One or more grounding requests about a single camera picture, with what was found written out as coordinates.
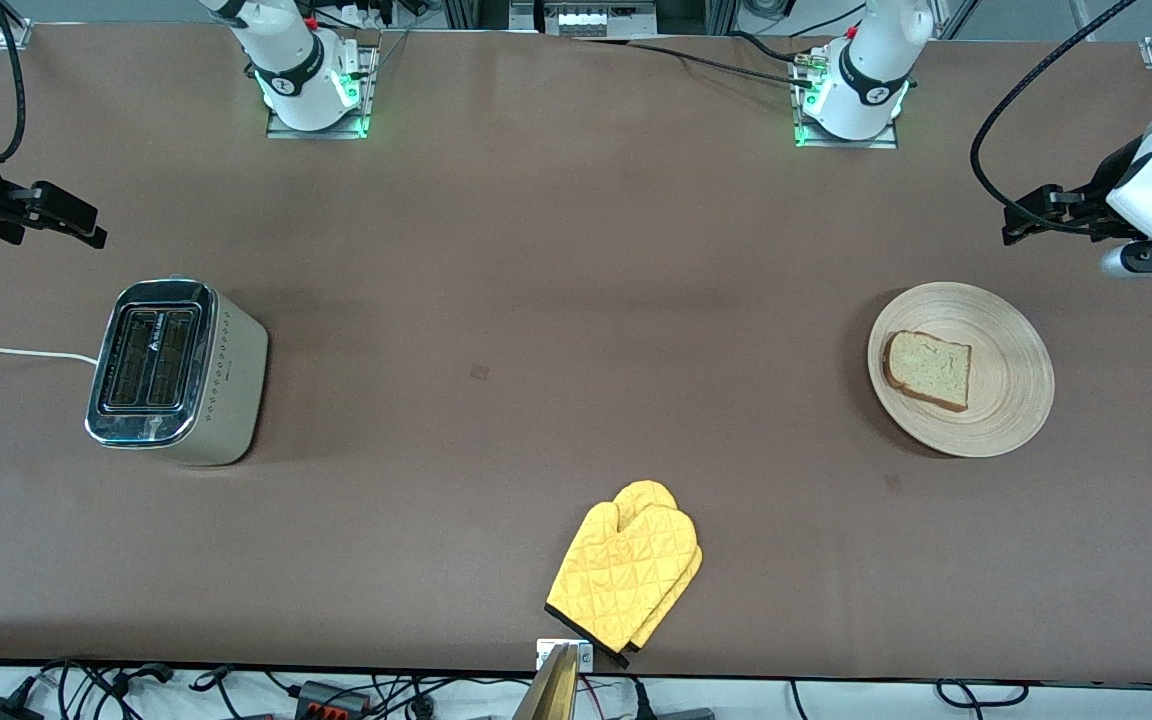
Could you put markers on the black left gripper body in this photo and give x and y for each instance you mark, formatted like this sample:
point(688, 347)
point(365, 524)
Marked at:
point(1099, 197)

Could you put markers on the round wooden plate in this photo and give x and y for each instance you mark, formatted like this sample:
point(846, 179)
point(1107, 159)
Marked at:
point(1011, 390)

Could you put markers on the slice of bread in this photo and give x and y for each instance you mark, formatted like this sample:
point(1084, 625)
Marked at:
point(931, 368)

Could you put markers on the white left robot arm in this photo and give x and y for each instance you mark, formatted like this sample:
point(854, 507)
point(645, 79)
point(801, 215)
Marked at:
point(871, 70)

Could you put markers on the chrome and beige toaster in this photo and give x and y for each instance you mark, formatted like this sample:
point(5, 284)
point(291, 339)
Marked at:
point(226, 400)

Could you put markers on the yellow quilted oven mitt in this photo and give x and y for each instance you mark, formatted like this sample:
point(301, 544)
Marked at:
point(616, 575)
point(648, 492)

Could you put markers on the black power adapter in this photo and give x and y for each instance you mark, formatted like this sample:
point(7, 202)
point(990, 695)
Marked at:
point(1, 710)

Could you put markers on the white power strip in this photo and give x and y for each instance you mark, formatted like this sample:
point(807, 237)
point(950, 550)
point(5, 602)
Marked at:
point(586, 18)

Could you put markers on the black box with orange clips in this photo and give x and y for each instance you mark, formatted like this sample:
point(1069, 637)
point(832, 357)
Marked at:
point(334, 698)

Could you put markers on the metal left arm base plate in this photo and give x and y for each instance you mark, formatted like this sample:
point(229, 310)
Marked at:
point(881, 142)

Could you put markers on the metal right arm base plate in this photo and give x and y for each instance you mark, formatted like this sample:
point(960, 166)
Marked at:
point(286, 131)

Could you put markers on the white metal camera bracket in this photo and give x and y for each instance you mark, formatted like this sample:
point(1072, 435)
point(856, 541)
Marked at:
point(586, 655)

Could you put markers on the tan wedge-shaped camera post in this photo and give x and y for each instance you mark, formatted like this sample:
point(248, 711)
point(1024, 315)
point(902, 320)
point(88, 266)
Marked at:
point(551, 695)

